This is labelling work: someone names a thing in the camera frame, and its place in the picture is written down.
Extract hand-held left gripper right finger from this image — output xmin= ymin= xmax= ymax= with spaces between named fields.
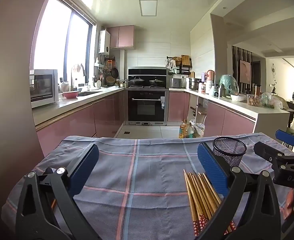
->
xmin=196 ymin=142 xmax=282 ymax=240

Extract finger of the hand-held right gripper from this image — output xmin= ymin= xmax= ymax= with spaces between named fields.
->
xmin=275 ymin=129 xmax=294 ymax=155
xmin=253 ymin=142 xmax=294 ymax=168

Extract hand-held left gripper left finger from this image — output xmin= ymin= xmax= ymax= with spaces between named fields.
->
xmin=15 ymin=144 xmax=101 ymax=240

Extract black mesh holder cup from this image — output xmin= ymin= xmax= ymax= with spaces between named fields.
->
xmin=212 ymin=137 xmax=247 ymax=169

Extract bundle of wooden chopsticks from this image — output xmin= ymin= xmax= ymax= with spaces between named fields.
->
xmin=183 ymin=169 xmax=237 ymax=237

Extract person's right hand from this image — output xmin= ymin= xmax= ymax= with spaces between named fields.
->
xmin=280 ymin=188 xmax=294 ymax=222

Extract plastic bag of greens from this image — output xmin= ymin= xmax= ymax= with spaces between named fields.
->
xmin=260 ymin=92 xmax=283 ymax=109

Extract clear plastic bag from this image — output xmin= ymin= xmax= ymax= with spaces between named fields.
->
xmin=191 ymin=119 xmax=205 ymax=138

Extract clear food container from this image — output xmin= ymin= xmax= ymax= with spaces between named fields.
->
xmin=247 ymin=94 xmax=260 ymax=106

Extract yellow oil bottle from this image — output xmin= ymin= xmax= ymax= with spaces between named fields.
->
xmin=179 ymin=119 xmax=189 ymax=138

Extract pink base cabinets with peninsula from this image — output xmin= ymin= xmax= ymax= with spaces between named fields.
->
xmin=168 ymin=87 xmax=291 ymax=140

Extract pink base cabinets with sink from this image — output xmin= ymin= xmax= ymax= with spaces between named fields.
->
xmin=32 ymin=86 xmax=125 ymax=157

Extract blue-grey checked tablecloth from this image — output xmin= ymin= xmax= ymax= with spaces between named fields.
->
xmin=1 ymin=132 xmax=294 ymax=240

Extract green plastic-covered appliance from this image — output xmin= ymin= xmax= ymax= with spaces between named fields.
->
xmin=219 ymin=74 xmax=240 ymax=95

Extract stainless steamer pot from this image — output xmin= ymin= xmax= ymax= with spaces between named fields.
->
xmin=188 ymin=77 xmax=202 ymax=90

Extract black stove with oven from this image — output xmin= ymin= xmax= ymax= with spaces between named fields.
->
xmin=125 ymin=66 xmax=170 ymax=126

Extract white microwave oven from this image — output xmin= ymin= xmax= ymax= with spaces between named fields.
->
xmin=29 ymin=69 xmax=60 ymax=108

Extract striped room divider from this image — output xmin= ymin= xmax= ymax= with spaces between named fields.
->
xmin=232 ymin=45 xmax=253 ymax=93

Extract black wok with lid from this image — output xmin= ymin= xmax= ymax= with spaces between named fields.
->
xmin=129 ymin=76 xmax=145 ymax=87

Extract white water heater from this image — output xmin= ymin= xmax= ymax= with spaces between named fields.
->
xmin=99 ymin=30 xmax=111 ymax=55

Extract kitchen window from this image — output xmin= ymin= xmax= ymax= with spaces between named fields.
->
xmin=29 ymin=0 xmax=97 ymax=90

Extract ceiling light panel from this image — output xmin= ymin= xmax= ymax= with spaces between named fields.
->
xmin=139 ymin=0 xmax=159 ymax=17

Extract pink wall picture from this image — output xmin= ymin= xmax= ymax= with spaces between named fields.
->
xmin=239 ymin=60 xmax=252 ymax=83

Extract black wall shelf rack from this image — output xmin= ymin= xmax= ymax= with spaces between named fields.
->
xmin=166 ymin=55 xmax=193 ymax=75

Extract pink wall cabinets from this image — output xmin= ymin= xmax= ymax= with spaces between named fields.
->
xmin=107 ymin=25 xmax=135 ymax=49

